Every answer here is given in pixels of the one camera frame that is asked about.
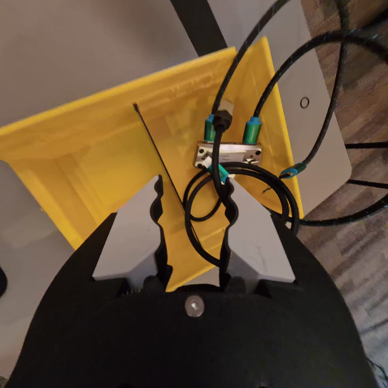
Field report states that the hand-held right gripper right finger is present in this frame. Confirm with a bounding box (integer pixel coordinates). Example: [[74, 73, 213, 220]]
[[219, 178, 296, 292]]

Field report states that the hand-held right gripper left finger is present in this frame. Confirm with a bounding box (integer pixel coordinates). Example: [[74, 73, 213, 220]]
[[92, 175, 174, 292]]

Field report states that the yellow plastic bin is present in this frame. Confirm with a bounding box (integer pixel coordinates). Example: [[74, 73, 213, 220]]
[[0, 36, 304, 293]]

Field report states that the black braided switch cable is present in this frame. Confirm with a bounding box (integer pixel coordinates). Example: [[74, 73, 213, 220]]
[[183, 99, 300, 268]]

